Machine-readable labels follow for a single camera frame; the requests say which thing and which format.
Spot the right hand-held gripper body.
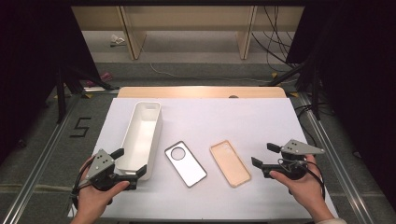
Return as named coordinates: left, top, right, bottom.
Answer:
left=262, top=139, right=326, bottom=181

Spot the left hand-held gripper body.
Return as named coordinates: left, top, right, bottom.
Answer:
left=85, top=148, right=138, bottom=191

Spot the beige phone case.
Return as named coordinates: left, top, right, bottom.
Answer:
left=209, top=139, right=252, bottom=189

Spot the white plastic storage box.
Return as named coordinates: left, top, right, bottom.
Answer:
left=116, top=101, right=163, bottom=181

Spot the clear dark-rimmed phone case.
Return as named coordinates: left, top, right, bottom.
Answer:
left=163, top=140, right=208, bottom=189

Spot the person's right hand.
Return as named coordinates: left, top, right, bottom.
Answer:
left=269, top=154, right=332, bottom=217

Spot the white table mat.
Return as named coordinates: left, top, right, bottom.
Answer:
left=67, top=97, right=339, bottom=220

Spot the black metal stand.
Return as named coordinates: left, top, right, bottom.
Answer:
left=55, top=62, right=120, bottom=124
left=267, top=59, right=322, bottom=121

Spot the pink packet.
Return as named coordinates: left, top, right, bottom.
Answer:
left=85, top=71, right=113, bottom=88

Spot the black curtain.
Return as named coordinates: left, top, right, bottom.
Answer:
left=0, top=3, right=101, bottom=162
left=286, top=3, right=396, bottom=213

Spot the crumpled white paper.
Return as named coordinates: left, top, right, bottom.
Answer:
left=109, top=34, right=126, bottom=48

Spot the beige wooden desk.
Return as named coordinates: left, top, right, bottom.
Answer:
left=70, top=5, right=305, bottom=61

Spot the left hand-held gripper cable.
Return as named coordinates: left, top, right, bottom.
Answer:
left=70, top=158, right=94, bottom=216

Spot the hand-held gripper cable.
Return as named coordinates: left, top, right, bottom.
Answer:
left=306, top=160, right=327, bottom=200
left=70, top=158, right=94, bottom=216

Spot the right hand-held gripper cable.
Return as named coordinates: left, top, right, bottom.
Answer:
left=306, top=160, right=327, bottom=200

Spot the metal floor rail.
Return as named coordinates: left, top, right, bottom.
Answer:
left=298, top=92, right=375, bottom=224
left=0, top=92, right=82, bottom=224

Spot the bundle of black cables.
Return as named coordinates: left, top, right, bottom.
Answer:
left=251, top=5, right=301, bottom=73

